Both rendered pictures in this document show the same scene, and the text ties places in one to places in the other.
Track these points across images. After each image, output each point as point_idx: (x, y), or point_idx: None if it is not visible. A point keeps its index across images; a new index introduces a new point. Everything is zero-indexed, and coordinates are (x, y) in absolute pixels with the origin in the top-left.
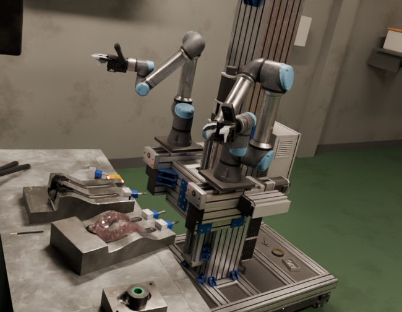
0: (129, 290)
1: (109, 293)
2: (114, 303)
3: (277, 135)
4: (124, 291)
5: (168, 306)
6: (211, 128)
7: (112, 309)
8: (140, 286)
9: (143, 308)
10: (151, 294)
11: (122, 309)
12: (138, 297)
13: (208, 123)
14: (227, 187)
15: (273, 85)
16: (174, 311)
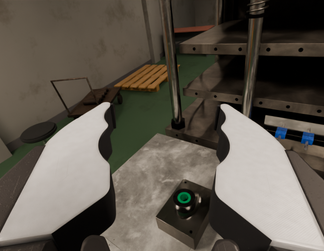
0: (190, 192)
1: (207, 191)
2: (194, 186)
3: None
4: (200, 202)
5: (168, 250)
6: (221, 159)
7: (189, 181)
8: (186, 203)
9: (171, 198)
10: (179, 218)
11: (183, 186)
12: (177, 191)
13: (307, 171)
14: None
15: None
16: (158, 248)
